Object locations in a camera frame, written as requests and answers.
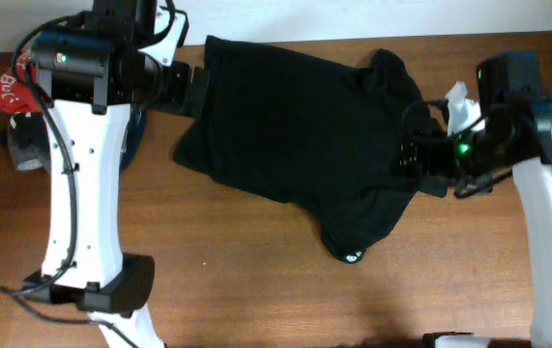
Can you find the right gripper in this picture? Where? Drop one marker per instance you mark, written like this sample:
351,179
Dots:
433,137

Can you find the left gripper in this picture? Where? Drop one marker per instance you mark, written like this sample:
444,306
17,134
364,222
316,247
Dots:
178,99

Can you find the black t-shirt with logo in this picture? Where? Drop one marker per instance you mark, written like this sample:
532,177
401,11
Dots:
299,129

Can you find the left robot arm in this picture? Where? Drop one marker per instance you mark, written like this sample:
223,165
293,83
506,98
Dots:
92,75

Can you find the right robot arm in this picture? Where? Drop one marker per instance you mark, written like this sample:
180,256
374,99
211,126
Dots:
471,146

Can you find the navy folded garment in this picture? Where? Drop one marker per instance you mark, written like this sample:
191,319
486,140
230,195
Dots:
133,137

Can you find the black folded garment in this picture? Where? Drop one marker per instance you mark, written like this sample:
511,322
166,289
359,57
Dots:
29,129

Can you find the red folded shirt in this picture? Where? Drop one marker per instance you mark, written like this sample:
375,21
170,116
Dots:
15,97

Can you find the grey folded garment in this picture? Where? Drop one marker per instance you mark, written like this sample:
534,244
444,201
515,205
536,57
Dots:
27,159

